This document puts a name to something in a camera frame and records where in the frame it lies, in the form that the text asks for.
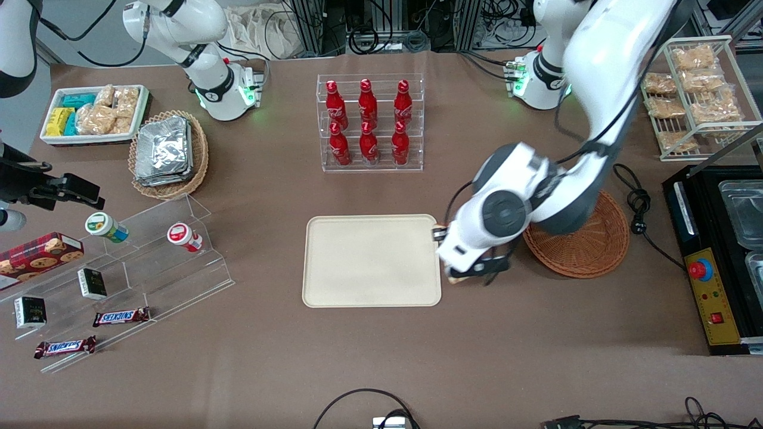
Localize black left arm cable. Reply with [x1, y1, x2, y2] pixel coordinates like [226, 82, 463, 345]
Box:
[443, 33, 678, 225]

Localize clear acrylic bottle rack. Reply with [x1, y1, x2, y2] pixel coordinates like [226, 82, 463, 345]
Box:
[316, 73, 426, 173]

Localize red cola bottle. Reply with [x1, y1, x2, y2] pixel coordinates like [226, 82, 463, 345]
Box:
[328, 122, 352, 167]
[325, 80, 349, 129]
[393, 79, 414, 126]
[358, 79, 379, 126]
[390, 121, 411, 166]
[359, 122, 380, 166]

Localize black cable bundle with connector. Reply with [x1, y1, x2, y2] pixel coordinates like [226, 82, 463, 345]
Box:
[539, 396, 763, 429]

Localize bagged fried snack pack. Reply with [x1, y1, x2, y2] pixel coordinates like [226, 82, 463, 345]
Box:
[644, 72, 678, 97]
[688, 89, 744, 126]
[657, 130, 696, 153]
[680, 69, 727, 96]
[645, 97, 687, 119]
[670, 44, 717, 72]

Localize round brown wicker basket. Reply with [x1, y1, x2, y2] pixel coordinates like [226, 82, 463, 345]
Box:
[522, 189, 631, 279]

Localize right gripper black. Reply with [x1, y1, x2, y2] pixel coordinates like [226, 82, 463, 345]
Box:
[0, 142, 106, 211]

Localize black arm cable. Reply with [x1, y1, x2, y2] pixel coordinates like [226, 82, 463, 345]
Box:
[443, 33, 678, 225]
[35, 0, 150, 68]

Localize beige rectangular tray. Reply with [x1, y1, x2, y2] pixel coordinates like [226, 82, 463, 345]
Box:
[302, 214, 443, 309]

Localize steel food pan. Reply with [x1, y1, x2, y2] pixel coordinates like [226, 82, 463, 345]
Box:
[745, 252, 763, 318]
[718, 179, 763, 249]

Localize white rectangular snack bin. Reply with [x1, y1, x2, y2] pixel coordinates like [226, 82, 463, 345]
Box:
[39, 84, 150, 147]

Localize white wire rack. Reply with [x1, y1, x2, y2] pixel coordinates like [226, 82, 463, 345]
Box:
[641, 35, 763, 163]

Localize white cloth bag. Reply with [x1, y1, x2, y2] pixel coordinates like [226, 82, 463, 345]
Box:
[225, 5, 312, 61]

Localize clear acrylic tiered stand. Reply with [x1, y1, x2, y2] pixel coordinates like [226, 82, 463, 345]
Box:
[0, 193, 237, 374]

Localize black left base cables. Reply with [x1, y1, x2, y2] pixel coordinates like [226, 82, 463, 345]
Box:
[458, 50, 518, 82]

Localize black power cable with plug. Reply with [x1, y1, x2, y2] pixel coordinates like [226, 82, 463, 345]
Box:
[613, 163, 687, 271]

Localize red-lid yogurt cup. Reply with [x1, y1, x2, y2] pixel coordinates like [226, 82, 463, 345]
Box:
[166, 222, 205, 253]

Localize stack of foil packs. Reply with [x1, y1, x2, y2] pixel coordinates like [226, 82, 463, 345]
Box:
[134, 116, 195, 188]

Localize green-lid yogurt cup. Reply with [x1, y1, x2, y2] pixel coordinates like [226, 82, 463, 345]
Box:
[85, 212, 129, 244]

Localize oval wicker basket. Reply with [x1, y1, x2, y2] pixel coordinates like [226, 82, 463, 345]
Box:
[128, 110, 210, 200]

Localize red tartan cookie box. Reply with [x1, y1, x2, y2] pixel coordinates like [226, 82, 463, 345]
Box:
[0, 232, 85, 292]

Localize Snickers chocolate bar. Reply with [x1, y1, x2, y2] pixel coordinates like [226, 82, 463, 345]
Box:
[92, 306, 151, 328]
[33, 335, 98, 360]

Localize small black carton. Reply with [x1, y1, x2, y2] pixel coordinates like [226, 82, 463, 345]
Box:
[14, 296, 48, 330]
[77, 268, 108, 301]

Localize black metal machine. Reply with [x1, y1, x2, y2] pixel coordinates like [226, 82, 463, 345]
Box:
[662, 163, 763, 357]

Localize triangular sandwich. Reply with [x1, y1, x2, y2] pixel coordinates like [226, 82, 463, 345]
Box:
[437, 223, 473, 285]

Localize yellow control panel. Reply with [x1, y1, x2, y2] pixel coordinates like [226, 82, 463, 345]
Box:
[683, 247, 742, 347]

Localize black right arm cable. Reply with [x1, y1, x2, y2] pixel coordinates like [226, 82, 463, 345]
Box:
[35, 0, 150, 68]

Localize black looped table-edge cable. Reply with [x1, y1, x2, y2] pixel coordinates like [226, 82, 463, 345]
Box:
[312, 388, 421, 429]

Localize yellow snack packet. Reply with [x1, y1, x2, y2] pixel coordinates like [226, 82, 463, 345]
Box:
[46, 107, 76, 137]

